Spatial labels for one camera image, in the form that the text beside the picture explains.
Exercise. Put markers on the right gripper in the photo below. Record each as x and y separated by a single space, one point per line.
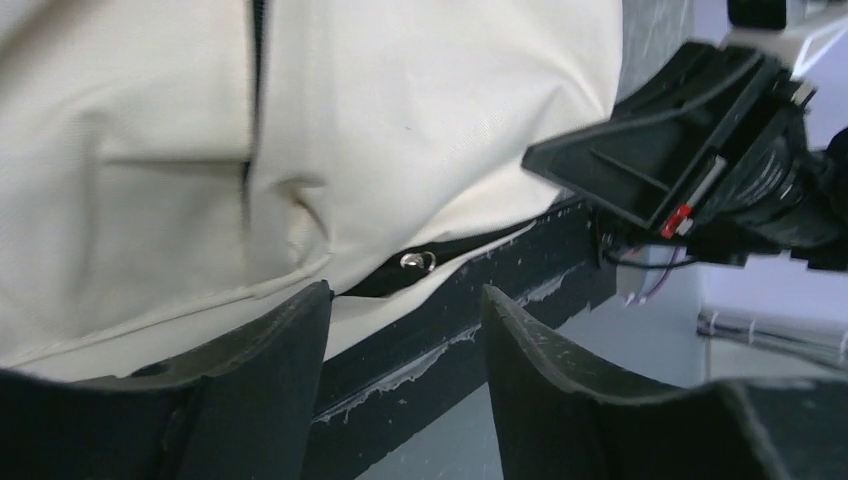
713 145

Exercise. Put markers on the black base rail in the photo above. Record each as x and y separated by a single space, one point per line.
377 394

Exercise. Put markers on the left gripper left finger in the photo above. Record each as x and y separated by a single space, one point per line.
237 407

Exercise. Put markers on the cream canvas backpack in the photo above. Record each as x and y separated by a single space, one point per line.
172 170

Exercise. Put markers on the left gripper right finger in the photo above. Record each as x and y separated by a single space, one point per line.
562 412

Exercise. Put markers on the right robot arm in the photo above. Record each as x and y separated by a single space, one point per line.
826 251

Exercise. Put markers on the aluminium frame rail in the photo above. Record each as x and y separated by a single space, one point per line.
825 347

